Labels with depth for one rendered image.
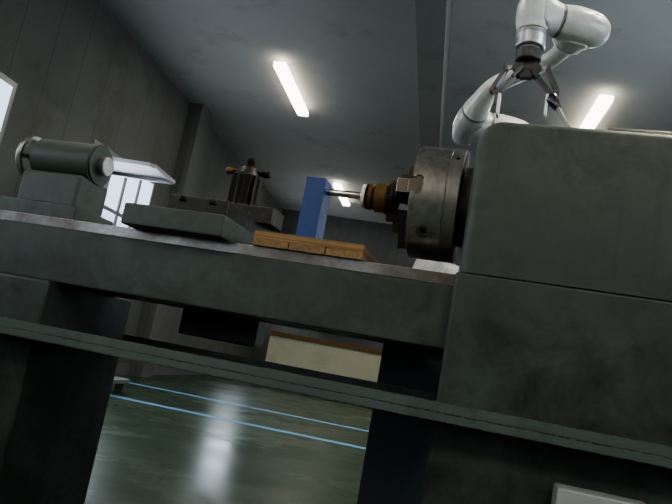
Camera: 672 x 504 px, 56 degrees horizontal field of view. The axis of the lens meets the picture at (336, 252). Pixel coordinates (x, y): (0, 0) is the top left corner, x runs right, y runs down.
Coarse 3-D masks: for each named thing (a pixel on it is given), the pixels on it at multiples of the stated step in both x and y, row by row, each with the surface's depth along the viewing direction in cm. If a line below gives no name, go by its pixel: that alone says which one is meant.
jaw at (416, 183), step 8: (392, 184) 169; (400, 184) 164; (408, 184) 164; (416, 184) 162; (392, 192) 169; (400, 192) 165; (408, 192) 163; (416, 192) 161; (392, 200) 173; (400, 200) 171
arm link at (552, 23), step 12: (528, 0) 187; (540, 0) 185; (552, 0) 186; (516, 12) 191; (528, 12) 186; (540, 12) 185; (552, 12) 185; (564, 12) 186; (516, 24) 190; (528, 24) 186; (540, 24) 185; (552, 24) 186; (552, 36) 191
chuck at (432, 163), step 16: (416, 160) 164; (432, 160) 164; (448, 160) 163; (416, 176) 162; (432, 176) 161; (432, 192) 160; (416, 208) 161; (432, 208) 160; (416, 224) 162; (432, 224) 161; (416, 240) 165; (432, 240) 163; (416, 256) 172; (432, 256) 169
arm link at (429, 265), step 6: (414, 264) 234; (420, 264) 230; (426, 264) 228; (432, 264) 228; (438, 264) 228; (444, 264) 228; (450, 264) 230; (432, 270) 227; (438, 270) 227; (444, 270) 228; (450, 270) 228; (456, 270) 229
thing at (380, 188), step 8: (368, 184) 178; (384, 184) 177; (368, 192) 176; (376, 192) 175; (384, 192) 175; (368, 200) 176; (376, 200) 175; (384, 200) 174; (368, 208) 178; (376, 208) 176; (384, 208) 175; (392, 208) 176
